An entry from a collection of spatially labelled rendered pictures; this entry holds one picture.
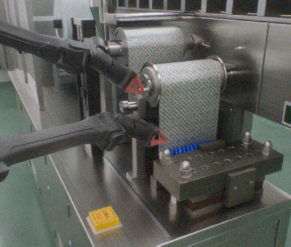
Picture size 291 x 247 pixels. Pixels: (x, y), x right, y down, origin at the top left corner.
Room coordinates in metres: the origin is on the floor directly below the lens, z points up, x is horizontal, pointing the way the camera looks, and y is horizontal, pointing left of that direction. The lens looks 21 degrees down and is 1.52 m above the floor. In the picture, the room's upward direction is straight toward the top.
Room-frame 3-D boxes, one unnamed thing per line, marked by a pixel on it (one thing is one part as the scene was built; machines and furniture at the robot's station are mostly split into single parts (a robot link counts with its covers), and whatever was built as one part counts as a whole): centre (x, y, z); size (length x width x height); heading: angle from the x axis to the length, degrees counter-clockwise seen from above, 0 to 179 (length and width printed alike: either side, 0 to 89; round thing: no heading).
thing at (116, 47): (1.25, 0.12, 1.33); 0.06 x 0.06 x 0.06; 26
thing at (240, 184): (0.87, -0.29, 0.96); 0.10 x 0.03 x 0.11; 116
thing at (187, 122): (1.04, -0.15, 1.11); 0.23 x 0.01 x 0.18; 116
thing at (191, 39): (1.39, -0.16, 1.33); 0.07 x 0.07 x 0.07; 26
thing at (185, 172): (0.84, -0.11, 1.05); 0.04 x 0.04 x 0.04
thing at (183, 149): (1.02, -0.16, 1.03); 0.21 x 0.04 x 0.03; 116
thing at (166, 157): (0.92, -0.06, 1.05); 0.04 x 0.04 x 0.04
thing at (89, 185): (1.90, 0.37, 0.88); 2.52 x 0.66 x 0.04; 26
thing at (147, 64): (1.04, -0.01, 1.25); 0.15 x 0.01 x 0.15; 26
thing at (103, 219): (0.79, 0.13, 0.91); 0.07 x 0.07 x 0.02; 26
